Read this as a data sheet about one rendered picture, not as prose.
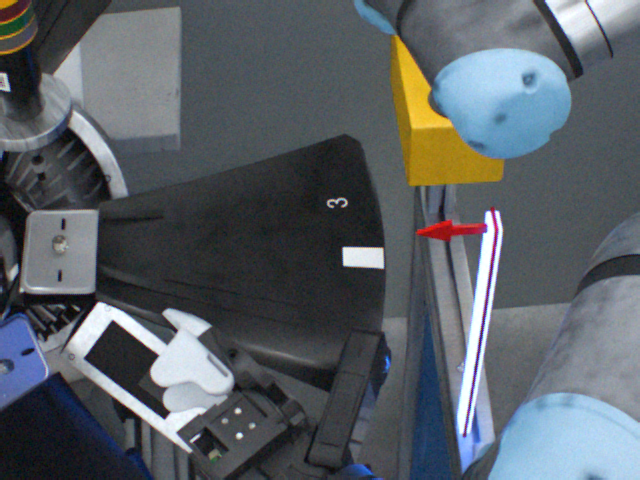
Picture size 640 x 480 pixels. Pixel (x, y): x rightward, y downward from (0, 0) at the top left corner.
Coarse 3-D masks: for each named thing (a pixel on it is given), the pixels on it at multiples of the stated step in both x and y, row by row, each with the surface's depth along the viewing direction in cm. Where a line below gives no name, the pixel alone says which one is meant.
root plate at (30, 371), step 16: (16, 320) 106; (0, 336) 104; (16, 336) 105; (32, 336) 107; (0, 352) 104; (16, 352) 105; (16, 368) 105; (32, 368) 106; (48, 368) 107; (0, 384) 103; (16, 384) 105; (32, 384) 106; (0, 400) 103
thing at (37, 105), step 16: (32, 48) 84; (0, 64) 83; (16, 64) 83; (32, 64) 84; (0, 80) 84; (16, 80) 84; (32, 80) 85; (0, 96) 87; (16, 96) 85; (32, 96) 86; (16, 112) 87; (32, 112) 87
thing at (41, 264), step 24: (48, 216) 104; (72, 216) 104; (96, 216) 104; (48, 240) 102; (72, 240) 103; (96, 240) 103; (24, 264) 100; (48, 264) 101; (72, 264) 101; (24, 288) 99; (48, 288) 99; (72, 288) 99
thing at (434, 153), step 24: (408, 72) 130; (408, 96) 128; (432, 96) 128; (408, 120) 127; (432, 120) 126; (408, 144) 128; (432, 144) 128; (456, 144) 128; (408, 168) 131; (432, 168) 130; (456, 168) 131; (480, 168) 131
